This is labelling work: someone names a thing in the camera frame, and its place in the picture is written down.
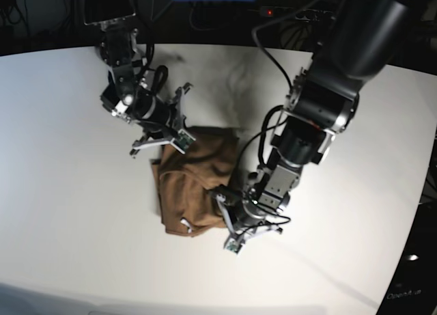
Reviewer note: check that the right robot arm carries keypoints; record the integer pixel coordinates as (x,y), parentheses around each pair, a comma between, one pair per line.
(133,92)

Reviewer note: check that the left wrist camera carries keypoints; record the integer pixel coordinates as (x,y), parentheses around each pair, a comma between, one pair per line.
(233,245)

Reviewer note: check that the brown T-shirt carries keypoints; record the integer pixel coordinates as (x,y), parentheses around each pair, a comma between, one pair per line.
(183,181)

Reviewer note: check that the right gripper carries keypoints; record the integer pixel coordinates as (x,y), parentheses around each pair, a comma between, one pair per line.
(160,120)

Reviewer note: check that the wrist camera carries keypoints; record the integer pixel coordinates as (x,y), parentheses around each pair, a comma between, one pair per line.
(183,141)
(233,245)

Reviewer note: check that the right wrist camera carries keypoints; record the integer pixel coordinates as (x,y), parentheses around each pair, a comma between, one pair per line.
(183,141)

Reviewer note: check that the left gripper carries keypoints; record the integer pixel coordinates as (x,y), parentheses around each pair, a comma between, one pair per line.
(244,217)

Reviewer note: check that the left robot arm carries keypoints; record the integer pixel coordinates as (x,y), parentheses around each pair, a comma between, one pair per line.
(321,102)

